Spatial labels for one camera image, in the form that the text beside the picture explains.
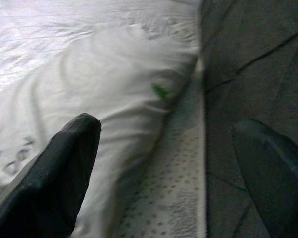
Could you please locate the white pillow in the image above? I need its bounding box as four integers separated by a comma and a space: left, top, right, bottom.
0, 0, 201, 238

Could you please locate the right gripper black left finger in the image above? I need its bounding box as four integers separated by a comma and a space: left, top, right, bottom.
0, 113, 102, 238

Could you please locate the grey quilted mattress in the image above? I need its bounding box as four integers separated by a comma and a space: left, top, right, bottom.
109, 61, 207, 238

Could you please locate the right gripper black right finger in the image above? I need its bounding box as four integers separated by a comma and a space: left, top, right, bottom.
229, 119, 298, 238

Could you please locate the dark cabinet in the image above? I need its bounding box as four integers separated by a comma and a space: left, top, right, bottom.
198, 0, 298, 238

